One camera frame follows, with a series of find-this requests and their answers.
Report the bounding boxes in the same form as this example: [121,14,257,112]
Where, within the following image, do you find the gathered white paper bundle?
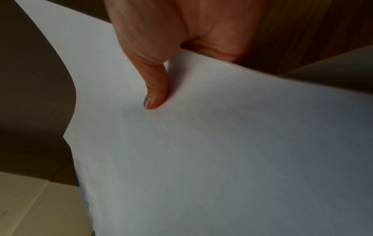
[12,0,373,236]

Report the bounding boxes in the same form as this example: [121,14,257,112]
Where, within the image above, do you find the person's right hand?
[103,0,272,110]

